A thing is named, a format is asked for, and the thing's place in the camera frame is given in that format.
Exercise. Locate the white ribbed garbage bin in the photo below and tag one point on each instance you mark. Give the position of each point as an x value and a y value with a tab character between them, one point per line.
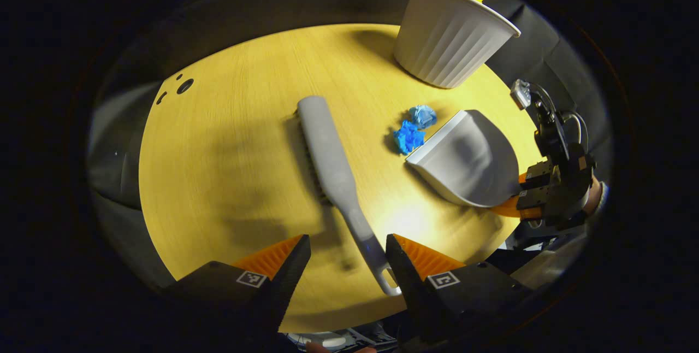
448	47

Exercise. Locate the light blue paper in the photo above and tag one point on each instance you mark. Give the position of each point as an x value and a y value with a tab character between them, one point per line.
423	116

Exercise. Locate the grey plastic dustpan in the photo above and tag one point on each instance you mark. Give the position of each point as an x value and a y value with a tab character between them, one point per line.
469	162

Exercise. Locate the wooden desktop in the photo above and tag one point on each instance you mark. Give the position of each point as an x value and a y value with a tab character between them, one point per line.
240	140

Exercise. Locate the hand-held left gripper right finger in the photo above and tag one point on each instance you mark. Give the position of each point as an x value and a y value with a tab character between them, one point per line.
407	282

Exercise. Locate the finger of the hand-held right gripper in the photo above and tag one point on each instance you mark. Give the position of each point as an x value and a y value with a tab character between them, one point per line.
538	174
519	208

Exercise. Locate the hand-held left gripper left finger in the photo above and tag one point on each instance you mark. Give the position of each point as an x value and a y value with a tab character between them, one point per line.
284	287

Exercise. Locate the dark blue paper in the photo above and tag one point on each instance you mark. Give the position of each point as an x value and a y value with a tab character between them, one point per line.
408	137

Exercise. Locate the small grey broom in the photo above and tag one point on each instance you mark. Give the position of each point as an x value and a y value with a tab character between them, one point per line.
327	145

